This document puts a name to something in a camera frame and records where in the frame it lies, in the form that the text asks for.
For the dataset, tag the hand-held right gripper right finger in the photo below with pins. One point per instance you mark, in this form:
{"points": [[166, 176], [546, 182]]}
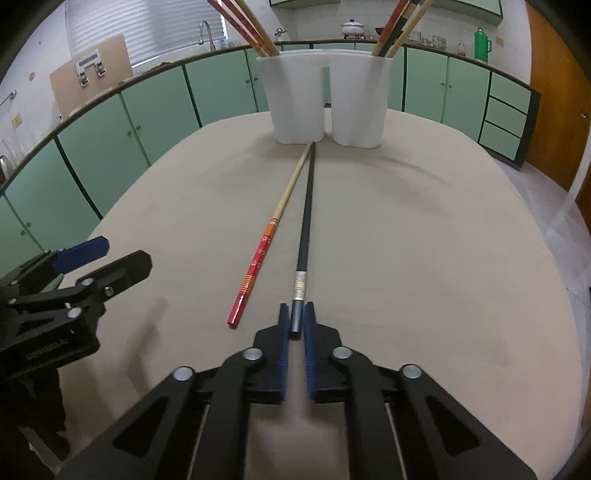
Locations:
{"points": [[311, 369]]}

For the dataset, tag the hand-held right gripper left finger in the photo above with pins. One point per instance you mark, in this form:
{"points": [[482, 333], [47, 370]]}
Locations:
{"points": [[277, 369]]}

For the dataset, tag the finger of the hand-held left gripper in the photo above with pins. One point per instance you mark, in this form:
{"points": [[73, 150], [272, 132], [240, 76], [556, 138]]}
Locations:
{"points": [[81, 254], [120, 274]]}

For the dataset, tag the white cooking pot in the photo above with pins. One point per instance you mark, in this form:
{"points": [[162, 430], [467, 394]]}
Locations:
{"points": [[353, 28]]}

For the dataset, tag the tall metal sink faucet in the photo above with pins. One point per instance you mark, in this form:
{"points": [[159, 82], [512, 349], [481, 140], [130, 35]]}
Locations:
{"points": [[205, 32]]}

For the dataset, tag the metal wall rail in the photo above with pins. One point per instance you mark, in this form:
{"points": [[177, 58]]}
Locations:
{"points": [[8, 98]]}

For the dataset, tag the wooden door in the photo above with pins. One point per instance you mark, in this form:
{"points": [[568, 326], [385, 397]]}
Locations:
{"points": [[554, 115]]}

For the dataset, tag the black chopstick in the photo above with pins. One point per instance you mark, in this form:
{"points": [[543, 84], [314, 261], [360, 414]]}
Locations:
{"points": [[403, 25], [304, 240]]}

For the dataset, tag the white hardware pack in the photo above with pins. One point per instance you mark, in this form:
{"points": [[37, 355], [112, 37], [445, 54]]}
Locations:
{"points": [[90, 64]]}

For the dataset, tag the white window blind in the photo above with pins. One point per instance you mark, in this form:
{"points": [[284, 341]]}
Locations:
{"points": [[138, 27]]}

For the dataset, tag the white plastic double utensil holder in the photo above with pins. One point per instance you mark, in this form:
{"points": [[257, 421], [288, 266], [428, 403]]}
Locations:
{"points": [[295, 101]]}

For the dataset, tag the green thermos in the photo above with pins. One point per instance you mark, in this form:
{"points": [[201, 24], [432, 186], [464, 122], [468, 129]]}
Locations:
{"points": [[482, 46]]}

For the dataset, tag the row of glass jars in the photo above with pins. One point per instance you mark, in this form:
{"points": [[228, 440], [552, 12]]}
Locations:
{"points": [[438, 41]]}

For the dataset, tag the brown cardboard sheet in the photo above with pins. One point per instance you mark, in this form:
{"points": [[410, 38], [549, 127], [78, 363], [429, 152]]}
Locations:
{"points": [[115, 60]]}

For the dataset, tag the black wok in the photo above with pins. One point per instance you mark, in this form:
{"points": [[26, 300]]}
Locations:
{"points": [[378, 32]]}

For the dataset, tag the green base cabinets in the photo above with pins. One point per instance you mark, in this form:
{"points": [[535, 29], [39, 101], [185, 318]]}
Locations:
{"points": [[92, 138]]}

